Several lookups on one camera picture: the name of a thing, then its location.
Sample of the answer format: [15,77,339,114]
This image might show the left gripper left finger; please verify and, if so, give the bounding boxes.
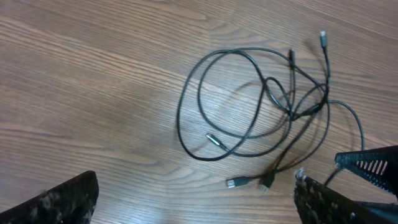
[1,170,99,224]

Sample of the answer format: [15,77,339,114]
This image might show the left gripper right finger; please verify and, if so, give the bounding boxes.
[294,169,397,224]

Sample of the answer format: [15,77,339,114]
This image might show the black multi-head usb cable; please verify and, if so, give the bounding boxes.
[176,30,366,194]

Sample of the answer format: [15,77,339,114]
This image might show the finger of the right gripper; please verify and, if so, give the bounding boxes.
[335,146,397,196]

